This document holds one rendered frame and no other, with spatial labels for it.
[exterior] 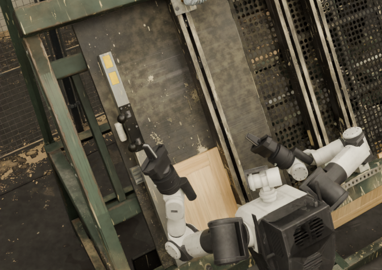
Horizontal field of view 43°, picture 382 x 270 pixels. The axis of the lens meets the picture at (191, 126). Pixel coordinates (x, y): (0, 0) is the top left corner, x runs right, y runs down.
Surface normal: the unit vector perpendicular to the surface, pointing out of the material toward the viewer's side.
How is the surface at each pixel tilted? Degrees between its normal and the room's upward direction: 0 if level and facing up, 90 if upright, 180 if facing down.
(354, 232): 0
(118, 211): 59
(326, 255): 82
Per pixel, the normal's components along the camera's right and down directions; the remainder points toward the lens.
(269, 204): -0.27, -0.92
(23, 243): -0.09, -0.79
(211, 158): 0.38, 0.02
